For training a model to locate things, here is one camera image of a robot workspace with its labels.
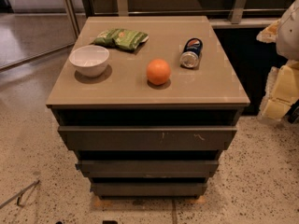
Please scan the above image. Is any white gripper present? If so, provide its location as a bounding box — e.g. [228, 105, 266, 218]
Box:
[256, 0, 299, 120]

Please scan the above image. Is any grey drawer cabinet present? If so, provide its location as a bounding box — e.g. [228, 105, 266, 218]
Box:
[47, 16, 249, 184]

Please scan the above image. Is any grey top drawer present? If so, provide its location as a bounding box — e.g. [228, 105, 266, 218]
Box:
[58, 126, 236, 151]

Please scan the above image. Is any grey drawer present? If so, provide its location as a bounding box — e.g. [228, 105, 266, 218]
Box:
[58, 126, 236, 151]
[76, 161, 219, 178]
[91, 183, 207, 198]

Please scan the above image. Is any grey middle drawer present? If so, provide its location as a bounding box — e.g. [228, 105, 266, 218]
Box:
[76, 161, 219, 178]

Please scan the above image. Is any grey bottom drawer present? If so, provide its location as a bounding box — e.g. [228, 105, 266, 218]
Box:
[91, 183, 207, 198]

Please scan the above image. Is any blue pepsi can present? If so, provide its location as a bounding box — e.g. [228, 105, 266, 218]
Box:
[180, 38, 203, 68]

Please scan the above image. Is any orange fruit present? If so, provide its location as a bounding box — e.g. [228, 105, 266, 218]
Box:
[147, 59, 171, 85]

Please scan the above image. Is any green snack bag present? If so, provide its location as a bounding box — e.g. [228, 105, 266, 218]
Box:
[93, 28, 149, 51]

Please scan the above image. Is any white bowl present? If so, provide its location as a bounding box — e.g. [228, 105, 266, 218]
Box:
[69, 45, 109, 77]

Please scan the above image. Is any metal rod on floor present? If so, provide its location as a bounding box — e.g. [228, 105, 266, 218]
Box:
[0, 180, 40, 209]

